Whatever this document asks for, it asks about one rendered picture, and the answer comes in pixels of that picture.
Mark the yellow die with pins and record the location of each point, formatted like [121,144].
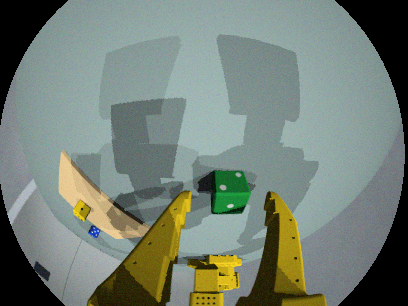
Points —
[81,210]

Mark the beige mat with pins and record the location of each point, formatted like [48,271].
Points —
[107,215]

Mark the green die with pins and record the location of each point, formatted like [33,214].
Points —
[229,192]

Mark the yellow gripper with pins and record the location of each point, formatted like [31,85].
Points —
[144,277]

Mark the blue die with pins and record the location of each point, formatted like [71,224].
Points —
[94,231]

